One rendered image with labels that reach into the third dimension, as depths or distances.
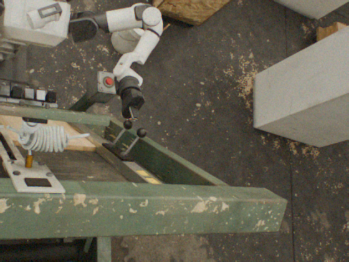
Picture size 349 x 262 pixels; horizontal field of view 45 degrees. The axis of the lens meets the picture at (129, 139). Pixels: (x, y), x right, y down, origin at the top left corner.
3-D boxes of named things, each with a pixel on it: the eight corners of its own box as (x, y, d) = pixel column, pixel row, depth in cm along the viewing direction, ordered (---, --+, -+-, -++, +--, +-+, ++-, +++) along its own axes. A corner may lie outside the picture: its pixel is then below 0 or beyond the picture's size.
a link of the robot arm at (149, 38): (147, 63, 180) (169, 26, 181) (146, 55, 170) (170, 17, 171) (126, 52, 181) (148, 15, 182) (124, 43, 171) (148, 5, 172)
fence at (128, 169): (71, 123, 210) (73, 116, 210) (162, 196, 128) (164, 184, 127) (62, 123, 208) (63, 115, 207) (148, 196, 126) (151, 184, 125)
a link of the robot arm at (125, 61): (133, 87, 173) (149, 60, 174) (118, 76, 168) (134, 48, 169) (124, 85, 178) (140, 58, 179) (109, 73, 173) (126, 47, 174)
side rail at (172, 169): (113, 139, 223) (117, 119, 221) (250, 235, 128) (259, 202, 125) (103, 138, 220) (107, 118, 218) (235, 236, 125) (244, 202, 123)
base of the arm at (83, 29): (68, 32, 188) (71, 7, 182) (96, 37, 189) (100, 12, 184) (65, 42, 175) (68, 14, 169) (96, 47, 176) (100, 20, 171)
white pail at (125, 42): (143, 33, 360) (172, 5, 320) (139, 63, 350) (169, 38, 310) (109, 20, 347) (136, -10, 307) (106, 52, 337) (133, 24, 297)
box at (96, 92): (104, 85, 241) (118, 73, 225) (105, 104, 237) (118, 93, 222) (85, 82, 235) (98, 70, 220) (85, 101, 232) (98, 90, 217)
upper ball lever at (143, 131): (123, 159, 151) (146, 130, 152) (128, 162, 148) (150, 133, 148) (116, 153, 149) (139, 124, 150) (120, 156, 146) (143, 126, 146)
